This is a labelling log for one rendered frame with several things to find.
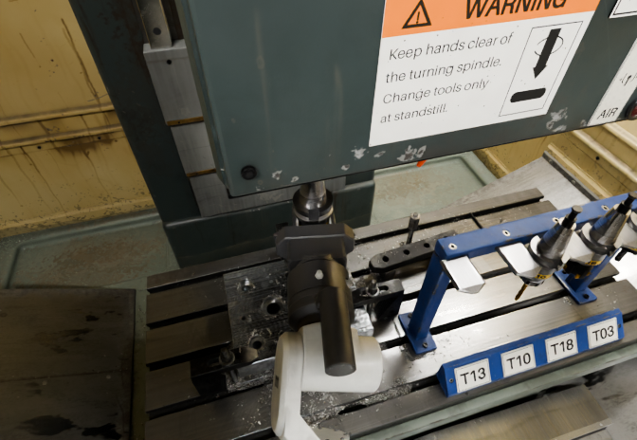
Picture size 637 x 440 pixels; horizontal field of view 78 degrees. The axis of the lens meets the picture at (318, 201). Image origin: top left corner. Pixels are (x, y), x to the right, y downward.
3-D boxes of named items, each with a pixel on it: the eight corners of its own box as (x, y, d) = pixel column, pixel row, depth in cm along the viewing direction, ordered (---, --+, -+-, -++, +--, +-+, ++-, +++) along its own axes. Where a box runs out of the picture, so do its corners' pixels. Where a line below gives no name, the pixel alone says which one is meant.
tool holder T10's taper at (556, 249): (555, 238, 70) (573, 212, 66) (569, 258, 67) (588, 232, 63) (532, 239, 70) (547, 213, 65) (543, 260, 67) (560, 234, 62)
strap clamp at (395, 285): (398, 314, 96) (409, 279, 85) (347, 328, 93) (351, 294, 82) (392, 302, 98) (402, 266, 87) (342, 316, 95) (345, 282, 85)
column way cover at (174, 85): (350, 191, 126) (363, 27, 89) (197, 222, 116) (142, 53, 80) (345, 180, 129) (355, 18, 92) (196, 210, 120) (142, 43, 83)
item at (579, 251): (598, 259, 69) (601, 257, 69) (573, 266, 68) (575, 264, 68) (570, 230, 74) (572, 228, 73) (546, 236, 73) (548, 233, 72)
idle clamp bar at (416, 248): (458, 256, 108) (464, 241, 103) (373, 286, 101) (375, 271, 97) (448, 243, 111) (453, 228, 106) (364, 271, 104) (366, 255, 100)
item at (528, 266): (545, 274, 67) (547, 271, 67) (518, 282, 66) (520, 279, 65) (519, 243, 72) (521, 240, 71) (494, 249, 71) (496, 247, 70)
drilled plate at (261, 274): (372, 339, 87) (373, 329, 83) (240, 377, 81) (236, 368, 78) (338, 258, 102) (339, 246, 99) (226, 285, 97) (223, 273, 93)
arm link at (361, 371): (353, 321, 58) (365, 404, 50) (281, 317, 56) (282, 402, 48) (381, 278, 51) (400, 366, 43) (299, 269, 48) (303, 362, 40)
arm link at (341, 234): (356, 211, 59) (369, 280, 50) (353, 251, 66) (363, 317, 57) (271, 216, 58) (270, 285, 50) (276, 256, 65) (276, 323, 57)
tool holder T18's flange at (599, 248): (602, 230, 75) (609, 222, 73) (621, 256, 71) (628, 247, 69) (570, 231, 75) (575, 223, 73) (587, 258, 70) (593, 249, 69)
